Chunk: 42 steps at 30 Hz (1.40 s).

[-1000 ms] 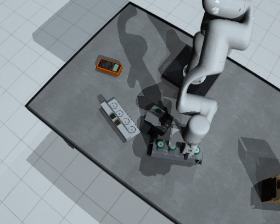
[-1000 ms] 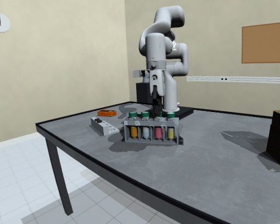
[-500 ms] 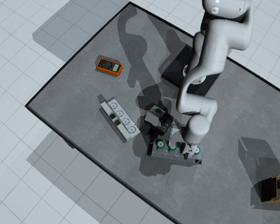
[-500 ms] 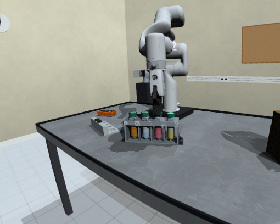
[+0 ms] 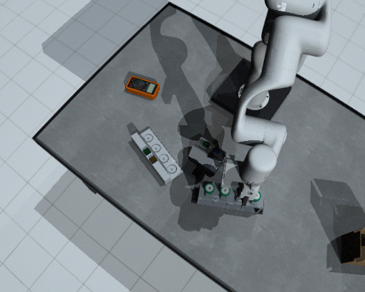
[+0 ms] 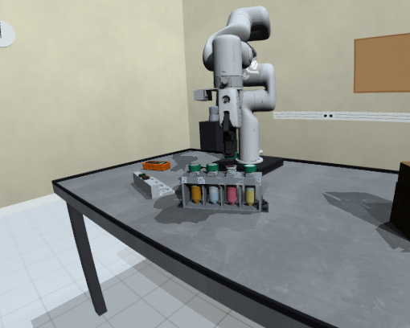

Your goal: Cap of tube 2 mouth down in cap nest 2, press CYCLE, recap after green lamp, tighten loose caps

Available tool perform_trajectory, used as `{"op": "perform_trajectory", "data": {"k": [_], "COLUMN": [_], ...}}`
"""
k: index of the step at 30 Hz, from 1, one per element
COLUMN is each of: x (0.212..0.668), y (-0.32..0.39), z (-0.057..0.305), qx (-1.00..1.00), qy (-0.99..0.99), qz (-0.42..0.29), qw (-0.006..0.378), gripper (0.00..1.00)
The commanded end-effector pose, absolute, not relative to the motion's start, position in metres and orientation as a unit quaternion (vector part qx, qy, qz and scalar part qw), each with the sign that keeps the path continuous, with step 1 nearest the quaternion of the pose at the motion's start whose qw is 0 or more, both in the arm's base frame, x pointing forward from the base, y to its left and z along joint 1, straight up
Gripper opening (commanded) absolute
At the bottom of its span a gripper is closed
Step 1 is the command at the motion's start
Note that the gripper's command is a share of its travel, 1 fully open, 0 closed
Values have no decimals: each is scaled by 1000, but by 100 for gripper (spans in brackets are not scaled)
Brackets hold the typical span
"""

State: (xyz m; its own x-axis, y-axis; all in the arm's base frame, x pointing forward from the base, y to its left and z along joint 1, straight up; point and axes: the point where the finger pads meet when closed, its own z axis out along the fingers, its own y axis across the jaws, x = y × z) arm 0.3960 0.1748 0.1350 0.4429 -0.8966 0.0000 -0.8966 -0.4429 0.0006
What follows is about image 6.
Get orange pocket multimeter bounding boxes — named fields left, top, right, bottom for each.
left=142, top=161, right=170, bottom=170

